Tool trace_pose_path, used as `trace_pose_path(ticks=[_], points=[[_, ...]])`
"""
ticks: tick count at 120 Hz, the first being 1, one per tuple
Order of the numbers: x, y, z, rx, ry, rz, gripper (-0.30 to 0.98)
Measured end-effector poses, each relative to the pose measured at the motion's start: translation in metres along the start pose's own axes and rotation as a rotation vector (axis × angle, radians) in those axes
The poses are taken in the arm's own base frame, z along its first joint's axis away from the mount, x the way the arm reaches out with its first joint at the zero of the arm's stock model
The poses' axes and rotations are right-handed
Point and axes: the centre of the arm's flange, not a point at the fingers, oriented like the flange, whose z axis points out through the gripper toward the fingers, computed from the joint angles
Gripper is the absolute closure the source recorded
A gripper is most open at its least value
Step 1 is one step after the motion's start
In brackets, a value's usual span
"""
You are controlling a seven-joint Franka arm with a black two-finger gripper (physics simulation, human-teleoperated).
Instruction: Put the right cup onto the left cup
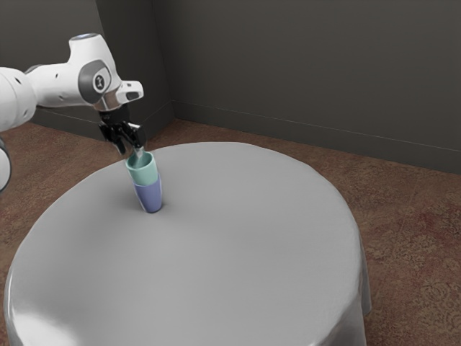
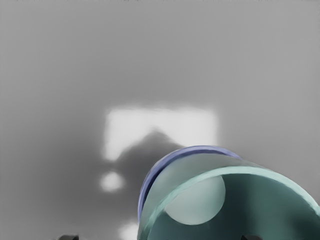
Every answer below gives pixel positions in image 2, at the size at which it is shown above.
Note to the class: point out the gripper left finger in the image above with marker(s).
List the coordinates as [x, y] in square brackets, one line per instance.
[68, 238]

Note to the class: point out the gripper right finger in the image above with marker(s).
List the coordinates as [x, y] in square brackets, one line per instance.
[252, 238]

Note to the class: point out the teal cup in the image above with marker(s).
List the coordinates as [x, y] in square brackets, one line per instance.
[262, 200]

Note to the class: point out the blue cup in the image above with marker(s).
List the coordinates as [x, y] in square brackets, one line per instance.
[150, 178]

